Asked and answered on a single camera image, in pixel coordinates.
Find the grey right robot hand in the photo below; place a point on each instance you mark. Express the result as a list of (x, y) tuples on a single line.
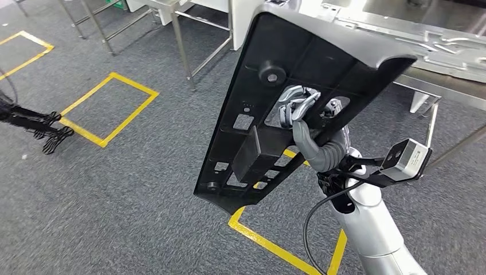
[(300, 102)]

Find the black plastic plate bracket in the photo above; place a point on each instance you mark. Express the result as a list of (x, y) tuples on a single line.
[(303, 45)]

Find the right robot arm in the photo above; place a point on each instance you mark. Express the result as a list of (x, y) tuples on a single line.
[(372, 227)]

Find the stainless steel workbench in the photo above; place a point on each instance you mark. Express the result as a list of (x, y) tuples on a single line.
[(436, 89)]

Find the stamped grey metal panel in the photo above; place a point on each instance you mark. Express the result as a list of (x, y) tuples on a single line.
[(436, 45)]

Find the black wheeled stand leg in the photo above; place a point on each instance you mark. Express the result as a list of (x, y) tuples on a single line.
[(34, 121)]

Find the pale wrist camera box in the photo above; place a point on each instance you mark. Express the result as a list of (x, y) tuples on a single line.
[(406, 161)]

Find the steel frame table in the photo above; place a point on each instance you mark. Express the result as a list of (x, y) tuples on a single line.
[(96, 26), (181, 45)]

